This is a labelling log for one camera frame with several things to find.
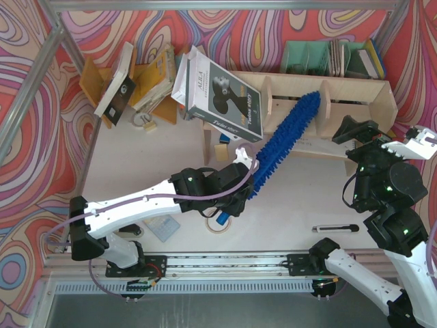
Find blue and yellow book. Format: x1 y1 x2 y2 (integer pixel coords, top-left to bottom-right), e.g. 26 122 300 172
358 39 386 80

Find white and black paperback book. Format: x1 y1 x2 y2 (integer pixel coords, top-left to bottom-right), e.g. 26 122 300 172
94 42 136 126

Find large Twins story book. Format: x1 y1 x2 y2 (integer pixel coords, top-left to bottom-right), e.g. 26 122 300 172
171 46 263 143

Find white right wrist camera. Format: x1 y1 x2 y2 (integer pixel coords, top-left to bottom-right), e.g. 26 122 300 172
381 126 436 160

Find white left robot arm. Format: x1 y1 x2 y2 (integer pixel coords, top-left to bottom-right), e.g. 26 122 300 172
69 163 253 269

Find gold binder clip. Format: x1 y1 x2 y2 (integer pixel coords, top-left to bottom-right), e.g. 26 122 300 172
143 118 157 133

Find pen cup with pens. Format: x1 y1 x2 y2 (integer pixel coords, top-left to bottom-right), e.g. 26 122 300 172
178 104 199 121

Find yellow wooden book rack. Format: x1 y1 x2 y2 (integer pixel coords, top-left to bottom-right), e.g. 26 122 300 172
79 42 178 128

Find yellow sticky note pad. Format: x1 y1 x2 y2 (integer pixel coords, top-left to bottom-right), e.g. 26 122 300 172
214 143 229 162

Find light wooden bookshelf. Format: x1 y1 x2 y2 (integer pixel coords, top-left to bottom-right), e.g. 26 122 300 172
202 70 399 177

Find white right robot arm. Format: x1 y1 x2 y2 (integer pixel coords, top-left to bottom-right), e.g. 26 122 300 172
282 116 436 327

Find beige masking tape roll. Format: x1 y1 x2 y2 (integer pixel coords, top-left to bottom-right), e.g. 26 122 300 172
205 218 232 234

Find stack of yellow books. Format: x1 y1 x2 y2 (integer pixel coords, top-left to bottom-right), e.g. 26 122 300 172
131 44 176 113

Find blue microfiber duster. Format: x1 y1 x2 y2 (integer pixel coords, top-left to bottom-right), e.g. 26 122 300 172
249 91 321 199

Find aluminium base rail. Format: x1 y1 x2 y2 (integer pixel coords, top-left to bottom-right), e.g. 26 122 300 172
44 252 397 281

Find white spiral notebook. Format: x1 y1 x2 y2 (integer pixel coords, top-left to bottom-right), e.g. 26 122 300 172
292 138 356 159

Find small blue sharpener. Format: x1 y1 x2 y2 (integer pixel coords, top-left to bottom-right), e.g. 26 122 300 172
219 134 230 144

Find teal desk file organizer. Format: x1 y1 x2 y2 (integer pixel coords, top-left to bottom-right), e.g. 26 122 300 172
280 39 379 79

